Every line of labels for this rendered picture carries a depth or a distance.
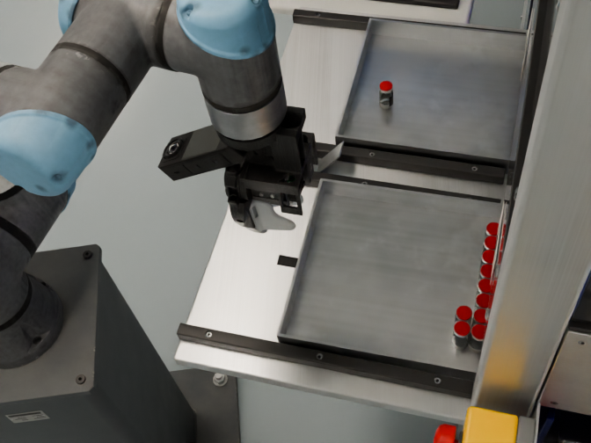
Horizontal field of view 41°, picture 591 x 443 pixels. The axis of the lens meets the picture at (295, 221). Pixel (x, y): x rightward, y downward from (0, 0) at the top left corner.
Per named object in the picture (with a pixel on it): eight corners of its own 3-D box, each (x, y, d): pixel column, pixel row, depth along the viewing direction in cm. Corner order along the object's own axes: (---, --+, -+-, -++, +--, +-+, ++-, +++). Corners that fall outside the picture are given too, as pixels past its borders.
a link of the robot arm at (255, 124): (190, 108, 72) (217, 44, 76) (200, 140, 76) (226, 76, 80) (270, 119, 71) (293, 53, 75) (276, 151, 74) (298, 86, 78)
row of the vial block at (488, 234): (499, 240, 114) (503, 222, 110) (484, 355, 105) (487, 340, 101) (484, 237, 114) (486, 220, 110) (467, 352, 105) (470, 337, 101)
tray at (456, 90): (573, 54, 131) (577, 39, 128) (559, 181, 118) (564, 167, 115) (369, 32, 139) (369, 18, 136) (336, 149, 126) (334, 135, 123)
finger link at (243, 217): (251, 239, 89) (237, 194, 81) (237, 237, 89) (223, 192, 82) (262, 205, 91) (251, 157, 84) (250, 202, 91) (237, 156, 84)
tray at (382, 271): (553, 224, 114) (557, 211, 112) (537, 395, 101) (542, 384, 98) (322, 191, 122) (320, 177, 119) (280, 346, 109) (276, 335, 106)
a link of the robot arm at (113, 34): (19, 28, 67) (133, 55, 63) (87, -58, 72) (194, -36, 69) (53, 91, 73) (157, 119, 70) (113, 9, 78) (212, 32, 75)
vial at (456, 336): (469, 337, 106) (471, 322, 102) (467, 352, 105) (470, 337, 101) (452, 333, 107) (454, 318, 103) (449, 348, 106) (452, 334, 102)
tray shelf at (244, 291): (573, 41, 135) (575, 33, 134) (530, 439, 100) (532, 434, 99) (301, 13, 146) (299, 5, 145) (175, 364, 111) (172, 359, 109)
